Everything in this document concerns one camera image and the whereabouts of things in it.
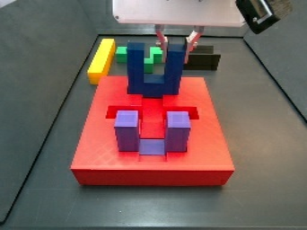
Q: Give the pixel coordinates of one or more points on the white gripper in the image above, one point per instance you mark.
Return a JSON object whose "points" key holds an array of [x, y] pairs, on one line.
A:
{"points": [[212, 13]]}

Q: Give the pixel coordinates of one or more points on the blue U-shaped block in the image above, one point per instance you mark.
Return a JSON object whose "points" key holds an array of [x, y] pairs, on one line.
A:
{"points": [[151, 85]]}

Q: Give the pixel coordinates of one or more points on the red puzzle base board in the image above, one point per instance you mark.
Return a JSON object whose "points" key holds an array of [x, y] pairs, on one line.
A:
{"points": [[99, 164]]}

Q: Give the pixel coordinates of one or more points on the green zigzag block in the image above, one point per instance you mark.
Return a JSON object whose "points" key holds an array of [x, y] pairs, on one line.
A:
{"points": [[155, 56]]}

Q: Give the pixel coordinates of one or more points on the yellow long bar block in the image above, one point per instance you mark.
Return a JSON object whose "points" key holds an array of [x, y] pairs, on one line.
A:
{"points": [[101, 61]]}

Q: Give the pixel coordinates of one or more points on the purple U-shaped block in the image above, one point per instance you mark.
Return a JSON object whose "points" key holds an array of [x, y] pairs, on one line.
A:
{"points": [[153, 136]]}

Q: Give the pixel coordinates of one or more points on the black bracket holder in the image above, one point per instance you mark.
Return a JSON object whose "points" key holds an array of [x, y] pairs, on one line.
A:
{"points": [[203, 59]]}

